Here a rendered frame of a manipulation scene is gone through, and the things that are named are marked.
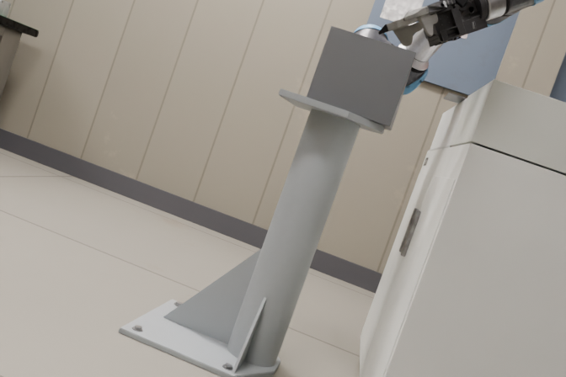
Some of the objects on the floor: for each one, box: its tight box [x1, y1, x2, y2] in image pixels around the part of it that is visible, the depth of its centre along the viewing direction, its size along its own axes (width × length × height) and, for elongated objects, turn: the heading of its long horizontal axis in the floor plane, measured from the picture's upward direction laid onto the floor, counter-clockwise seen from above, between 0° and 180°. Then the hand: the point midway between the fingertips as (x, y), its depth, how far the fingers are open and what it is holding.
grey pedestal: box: [119, 88, 384, 377], centre depth 201 cm, size 51×44×82 cm
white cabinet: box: [360, 143, 566, 377], centre depth 188 cm, size 64×96×82 cm, turn 90°
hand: (388, 23), depth 132 cm, fingers open, 14 cm apart
